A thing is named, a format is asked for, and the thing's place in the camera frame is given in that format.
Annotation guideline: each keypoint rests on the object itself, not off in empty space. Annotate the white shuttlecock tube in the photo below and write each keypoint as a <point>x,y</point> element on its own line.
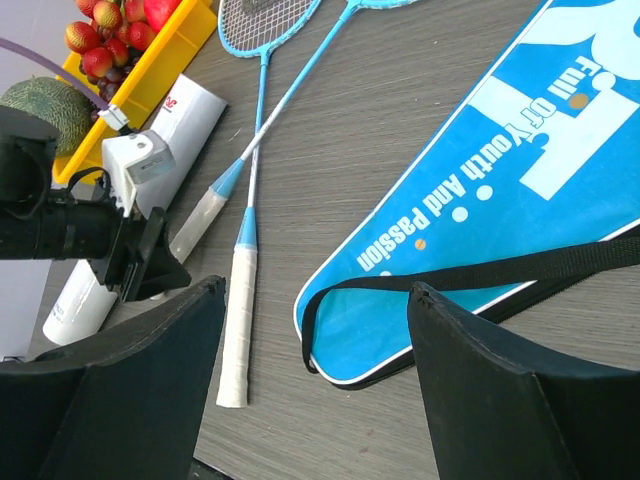
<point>184,121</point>

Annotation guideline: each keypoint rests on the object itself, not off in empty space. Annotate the yellow plastic bin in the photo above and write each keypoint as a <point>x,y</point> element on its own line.
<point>173,49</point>

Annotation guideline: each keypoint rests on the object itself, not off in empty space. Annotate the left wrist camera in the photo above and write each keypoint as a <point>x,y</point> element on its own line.
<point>133,163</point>

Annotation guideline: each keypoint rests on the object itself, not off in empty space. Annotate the green melon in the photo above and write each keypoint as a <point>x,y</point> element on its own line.
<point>57,103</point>

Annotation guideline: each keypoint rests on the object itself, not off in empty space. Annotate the blue racket bag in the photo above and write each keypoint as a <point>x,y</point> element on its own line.
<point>542,153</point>

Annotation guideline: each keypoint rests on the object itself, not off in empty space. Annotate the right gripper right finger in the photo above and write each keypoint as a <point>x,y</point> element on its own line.
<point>500,406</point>

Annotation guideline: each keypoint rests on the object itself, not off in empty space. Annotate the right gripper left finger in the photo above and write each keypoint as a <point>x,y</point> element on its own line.
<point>125,403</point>

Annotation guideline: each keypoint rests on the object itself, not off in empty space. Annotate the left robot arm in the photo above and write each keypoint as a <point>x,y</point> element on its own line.
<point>92,219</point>

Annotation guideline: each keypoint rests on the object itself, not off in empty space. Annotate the red cherry bunch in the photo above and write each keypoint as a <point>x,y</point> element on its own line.
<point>117,26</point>

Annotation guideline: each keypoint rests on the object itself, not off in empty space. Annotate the dark purple grapes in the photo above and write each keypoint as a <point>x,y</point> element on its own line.
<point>108,78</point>

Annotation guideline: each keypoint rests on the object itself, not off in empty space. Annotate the red apple in bin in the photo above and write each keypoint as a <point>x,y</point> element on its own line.
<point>158,12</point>

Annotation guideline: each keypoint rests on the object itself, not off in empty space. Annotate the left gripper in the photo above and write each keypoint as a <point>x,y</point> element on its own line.
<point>139,264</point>

